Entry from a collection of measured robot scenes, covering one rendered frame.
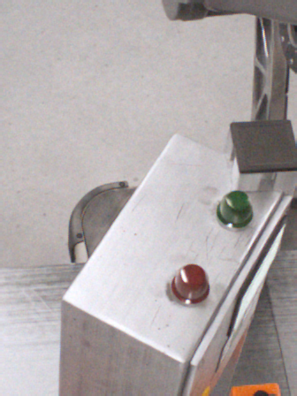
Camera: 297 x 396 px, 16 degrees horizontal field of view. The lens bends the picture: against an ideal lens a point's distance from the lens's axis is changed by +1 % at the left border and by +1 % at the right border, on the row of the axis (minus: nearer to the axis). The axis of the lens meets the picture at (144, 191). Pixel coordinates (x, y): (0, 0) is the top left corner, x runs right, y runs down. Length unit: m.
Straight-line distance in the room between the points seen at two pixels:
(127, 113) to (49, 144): 0.23
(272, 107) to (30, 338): 0.76
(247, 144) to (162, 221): 0.08
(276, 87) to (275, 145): 1.19
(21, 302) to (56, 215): 1.09
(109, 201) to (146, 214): 1.51
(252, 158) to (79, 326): 0.17
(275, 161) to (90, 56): 2.11
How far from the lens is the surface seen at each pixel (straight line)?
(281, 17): 0.76
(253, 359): 1.42
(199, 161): 0.77
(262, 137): 0.76
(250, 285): 0.74
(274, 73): 1.93
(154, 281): 0.70
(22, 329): 1.41
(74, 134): 2.66
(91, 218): 2.22
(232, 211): 0.72
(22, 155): 2.62
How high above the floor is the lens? 2.08
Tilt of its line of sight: 54 degrees down
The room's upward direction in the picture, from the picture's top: 8 degrees clockwise
